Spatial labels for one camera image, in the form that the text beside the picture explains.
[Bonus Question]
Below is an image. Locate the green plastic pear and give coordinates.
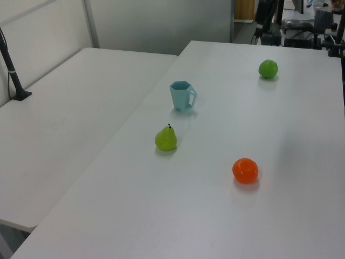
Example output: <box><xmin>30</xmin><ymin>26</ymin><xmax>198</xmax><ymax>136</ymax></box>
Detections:
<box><xmin>154</xmin><ymin>123</ymin><xmax>178</xmax><ymax>152</ymax></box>

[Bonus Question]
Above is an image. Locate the grey aluminium partition post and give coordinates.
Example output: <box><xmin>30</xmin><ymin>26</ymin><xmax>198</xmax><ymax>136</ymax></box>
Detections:
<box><xmin>82</xmin><ymin>0</ymin><xmax>101</xmax><ymax>50</ymax></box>

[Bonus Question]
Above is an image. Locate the light blue hexagonal mug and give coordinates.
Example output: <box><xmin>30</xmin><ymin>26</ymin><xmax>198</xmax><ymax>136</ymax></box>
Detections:
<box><xmin>169</xmin><ymin>80</ymin><xmax>198</xmax><ymax>113</ymax></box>

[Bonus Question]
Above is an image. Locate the black camera stand clamp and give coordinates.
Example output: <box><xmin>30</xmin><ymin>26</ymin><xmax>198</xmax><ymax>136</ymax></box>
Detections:
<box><xmin>327</xmin><ymin>16</ymin><xmax>345</xmax><ymax>58</ymax></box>

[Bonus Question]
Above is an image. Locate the wooden panel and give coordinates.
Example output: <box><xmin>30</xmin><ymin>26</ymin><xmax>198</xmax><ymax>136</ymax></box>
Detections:
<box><xmin>233</xmin><ymin>0</ymin><xmax>256</xmax><ymax>23</ymax></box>

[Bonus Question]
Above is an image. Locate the green plastic apple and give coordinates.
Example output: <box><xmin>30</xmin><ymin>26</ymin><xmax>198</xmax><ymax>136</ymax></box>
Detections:
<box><xmin>258</xmin><ymin>59</ymin><xmax>279</xmax><ymax>79</ymax></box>

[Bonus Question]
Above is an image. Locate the orange plastic fruit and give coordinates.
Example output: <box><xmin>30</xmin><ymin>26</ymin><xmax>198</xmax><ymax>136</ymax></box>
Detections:
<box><xmin>232</xmin><ymin>158</ymin><xmax>259</xmax><ymax>185</ymax></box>

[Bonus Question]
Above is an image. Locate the black pole with white band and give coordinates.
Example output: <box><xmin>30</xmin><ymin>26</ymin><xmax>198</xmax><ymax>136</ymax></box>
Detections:
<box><xmin>0</xmin><ymin>26</ymin><xmax>32</xmax><ymax>101</ymax></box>

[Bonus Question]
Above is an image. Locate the black office chair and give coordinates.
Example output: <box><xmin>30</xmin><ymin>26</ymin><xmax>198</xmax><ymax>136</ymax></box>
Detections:
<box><xmin>312</xmin><ymin>9</ymin><xmax>335</xmax><ymax>37</ymax></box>

